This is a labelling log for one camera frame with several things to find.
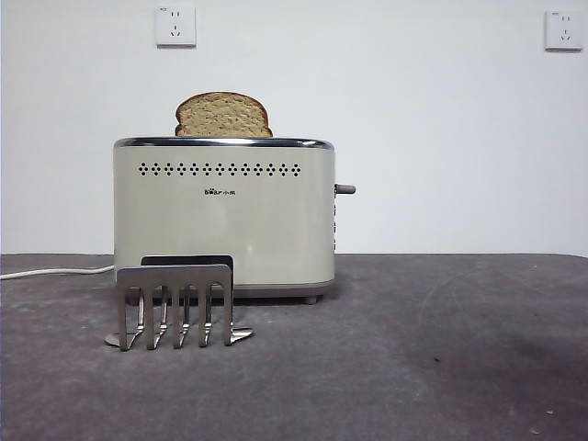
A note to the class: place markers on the brown wholegrain bread slice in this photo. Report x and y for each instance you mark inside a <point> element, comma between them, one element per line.
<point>222,115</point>

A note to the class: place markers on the cream steel toaster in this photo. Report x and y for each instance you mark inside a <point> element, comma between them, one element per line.
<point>275,220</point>

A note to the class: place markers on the grey toaster lever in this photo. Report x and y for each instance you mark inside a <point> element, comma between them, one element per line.
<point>345,188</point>

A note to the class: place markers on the steel toast rack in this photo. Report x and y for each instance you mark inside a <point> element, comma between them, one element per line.
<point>174,274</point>

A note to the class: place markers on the white wall socket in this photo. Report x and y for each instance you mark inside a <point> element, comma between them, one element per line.
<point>566,30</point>
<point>175,26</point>

